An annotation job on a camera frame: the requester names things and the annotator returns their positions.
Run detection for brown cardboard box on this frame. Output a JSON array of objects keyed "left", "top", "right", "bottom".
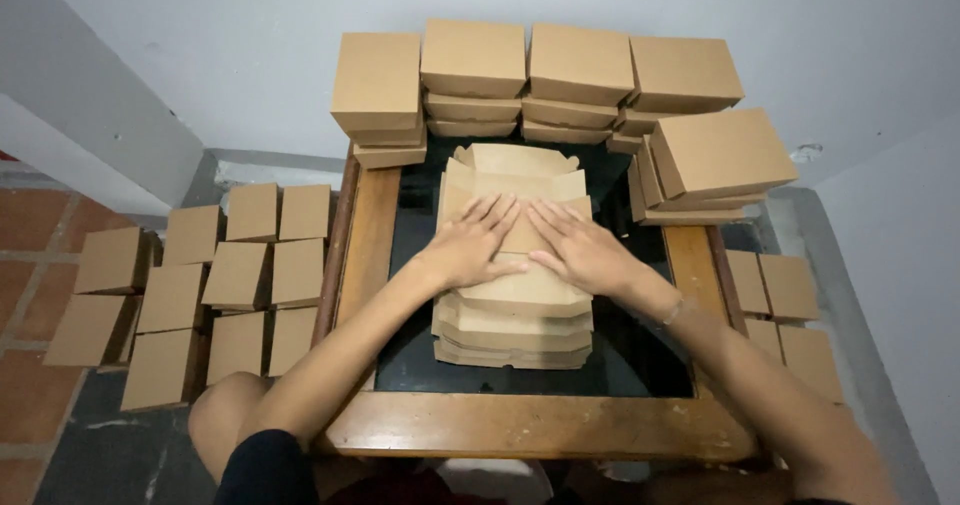
[
  {"left": 743, "top": 317, "right": 786, "bottom": 365},
  {"left": 724, "top": 249, "right": 772, "bottom": 317},
  {"left": 777, "top": 325, "right": 846, "bottom": 406},
  {"left": 758, "top": 253, "right": 821, "bottom": 323}
]

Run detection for person's left leg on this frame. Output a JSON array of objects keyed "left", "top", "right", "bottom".
[{"left": 186, "top": 372, "right": 276, "bottom": 491}]

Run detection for group of assembled floor boxes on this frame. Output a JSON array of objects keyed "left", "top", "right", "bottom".
[{"left": 42, "top": 182, "right": 333, "bottom": 414}]

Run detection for cardboard blank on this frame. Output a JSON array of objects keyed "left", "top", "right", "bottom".
[{"left": 437, "top": 142, "right": 594, "bottom": 319}]

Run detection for stacks of assembled boxes on table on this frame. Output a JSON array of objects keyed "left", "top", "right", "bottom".
[{"left": 330, "top": 18, "right": 801, "bottom": 228}]

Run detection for pile of flat carton sheets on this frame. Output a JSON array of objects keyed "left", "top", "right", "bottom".
[{"left": 431, "top": 161, "right": 596, "bottom": 372}]

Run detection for person's left hand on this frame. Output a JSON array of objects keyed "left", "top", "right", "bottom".
[{"left": 416, "top": 193, "right": 530, "bottom": 293}]

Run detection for white plastic seat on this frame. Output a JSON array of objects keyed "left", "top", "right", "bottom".
[{"left": 438, "top": 458, "right": 555, "bottom": 505}]

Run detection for wooden table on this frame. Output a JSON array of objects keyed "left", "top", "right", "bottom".
[{"left": 313, "top": 141, "right": 760, "bottom": 463}]

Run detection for person's right hand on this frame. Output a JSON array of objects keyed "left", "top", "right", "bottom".
[{"left": 526, "top": 199, "right": 654, "bottom": 301}]

